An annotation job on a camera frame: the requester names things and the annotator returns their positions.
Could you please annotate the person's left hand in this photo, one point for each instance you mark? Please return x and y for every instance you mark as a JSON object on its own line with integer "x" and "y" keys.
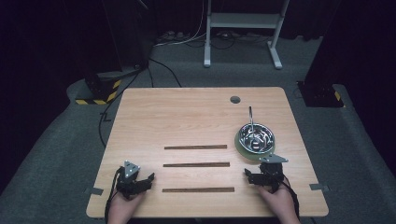
{"x": 123, "y": 210}

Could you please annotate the steel spoon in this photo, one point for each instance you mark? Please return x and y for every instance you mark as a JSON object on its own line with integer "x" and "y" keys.
{"x": 250, "y": 115}

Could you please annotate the shiny steel bowl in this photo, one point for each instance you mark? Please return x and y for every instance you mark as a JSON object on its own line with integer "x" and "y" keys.
{"x": 264, "y": 138}

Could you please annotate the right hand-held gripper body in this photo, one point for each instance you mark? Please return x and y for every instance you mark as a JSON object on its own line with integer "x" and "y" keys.
{"x": 271, "y": 172}

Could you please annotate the person's right hand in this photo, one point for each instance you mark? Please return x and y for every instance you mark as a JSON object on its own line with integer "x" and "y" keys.
{"x": 281, "y": 205}

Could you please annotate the power strip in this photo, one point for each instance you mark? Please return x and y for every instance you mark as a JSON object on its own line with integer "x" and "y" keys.
{"x": 171, "y": 34}

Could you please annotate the brown wooden chopstick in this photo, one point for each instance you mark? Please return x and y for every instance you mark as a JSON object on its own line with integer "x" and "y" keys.
{"x": 198, "y": 189}
{"x": 196, "y": 164}
{"x": 195, "y": 147}

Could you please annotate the white metal stand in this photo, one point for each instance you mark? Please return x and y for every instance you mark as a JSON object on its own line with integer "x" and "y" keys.
{"x": 243, "y": 20}

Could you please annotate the black stand with striped base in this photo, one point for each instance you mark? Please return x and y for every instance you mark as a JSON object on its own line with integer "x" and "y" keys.
{"x": 320, "y": 95}
{"x": 99, "y": 91}

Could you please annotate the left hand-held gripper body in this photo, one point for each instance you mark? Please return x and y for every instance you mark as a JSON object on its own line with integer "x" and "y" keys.
{"x": 127, "y": 183}

